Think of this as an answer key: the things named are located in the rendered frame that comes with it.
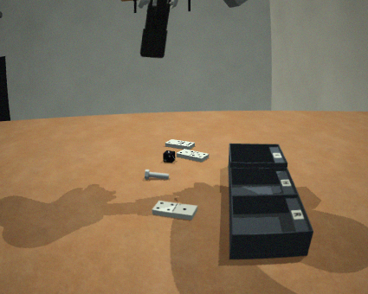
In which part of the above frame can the white domino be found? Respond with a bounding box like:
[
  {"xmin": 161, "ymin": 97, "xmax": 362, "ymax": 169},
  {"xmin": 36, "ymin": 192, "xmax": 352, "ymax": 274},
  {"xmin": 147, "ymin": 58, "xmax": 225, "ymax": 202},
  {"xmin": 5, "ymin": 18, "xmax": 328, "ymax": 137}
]
[
  {"xmin": 177, "ymin": 149, "xmax": 209, "ymax": 162},
  {"xmin": 152, "ymin": 201, "xmax": 197, "ymax": 221},
  {"xmin": 165, "ymin": 139, "xmax": 195, "ymax": 150}
]

